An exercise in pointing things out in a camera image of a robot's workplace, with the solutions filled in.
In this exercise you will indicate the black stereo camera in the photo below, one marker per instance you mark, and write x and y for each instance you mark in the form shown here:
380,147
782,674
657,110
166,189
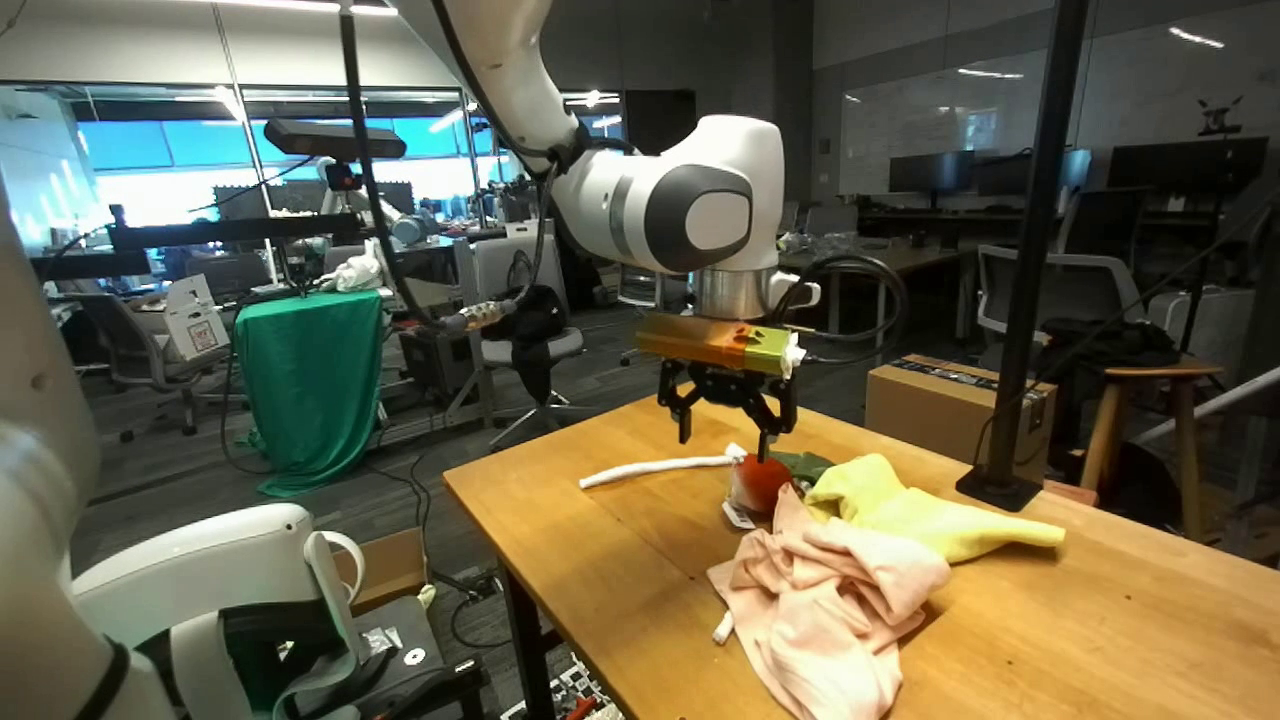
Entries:
334,138

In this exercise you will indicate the white office chair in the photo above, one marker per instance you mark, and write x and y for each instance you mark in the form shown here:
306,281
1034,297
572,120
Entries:
1064,286

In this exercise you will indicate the wide black monitor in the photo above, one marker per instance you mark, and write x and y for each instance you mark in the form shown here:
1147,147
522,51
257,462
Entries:
1186,167

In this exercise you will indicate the peach cloth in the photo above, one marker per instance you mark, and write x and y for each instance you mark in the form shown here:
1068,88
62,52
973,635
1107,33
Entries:
825,614

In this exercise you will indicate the white pipe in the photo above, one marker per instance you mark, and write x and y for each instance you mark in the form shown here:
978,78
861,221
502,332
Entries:
1213,403

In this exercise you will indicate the black vertical pole stand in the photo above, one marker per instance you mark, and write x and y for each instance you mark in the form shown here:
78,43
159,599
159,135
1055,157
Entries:
1029,267

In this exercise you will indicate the black backpack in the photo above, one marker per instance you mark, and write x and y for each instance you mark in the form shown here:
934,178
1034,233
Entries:
1107,350

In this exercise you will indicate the white printed sign box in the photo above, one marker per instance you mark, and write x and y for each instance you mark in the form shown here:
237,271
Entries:
196,322

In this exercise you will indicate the yellow-green cloth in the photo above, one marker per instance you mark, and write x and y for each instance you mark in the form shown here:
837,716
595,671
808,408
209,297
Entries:
934,522

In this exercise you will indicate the green cloth drape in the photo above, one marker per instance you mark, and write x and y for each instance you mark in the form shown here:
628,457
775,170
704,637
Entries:
313,387

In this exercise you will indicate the black controller box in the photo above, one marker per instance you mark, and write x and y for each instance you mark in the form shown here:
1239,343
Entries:
427,653

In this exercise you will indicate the red tomato plush with tag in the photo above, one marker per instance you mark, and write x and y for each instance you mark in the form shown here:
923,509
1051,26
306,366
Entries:
760,480

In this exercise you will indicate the small brown cardboard box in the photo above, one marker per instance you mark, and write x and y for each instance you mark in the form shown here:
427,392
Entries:
393,565

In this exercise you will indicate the wooden stool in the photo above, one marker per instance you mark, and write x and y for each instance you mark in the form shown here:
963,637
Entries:
1147,374

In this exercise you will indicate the small black monitor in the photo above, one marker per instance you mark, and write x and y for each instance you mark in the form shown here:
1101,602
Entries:
930,173

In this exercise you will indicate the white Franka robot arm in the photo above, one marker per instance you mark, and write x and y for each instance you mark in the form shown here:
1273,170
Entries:
624,203

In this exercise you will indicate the cardboard box with black tape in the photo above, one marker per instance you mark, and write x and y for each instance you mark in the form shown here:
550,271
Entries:
934,407

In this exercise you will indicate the wooden desk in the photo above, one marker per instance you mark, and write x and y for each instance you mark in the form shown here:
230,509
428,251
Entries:
905,258

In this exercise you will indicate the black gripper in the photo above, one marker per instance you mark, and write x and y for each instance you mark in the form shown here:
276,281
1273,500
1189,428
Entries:
727,387

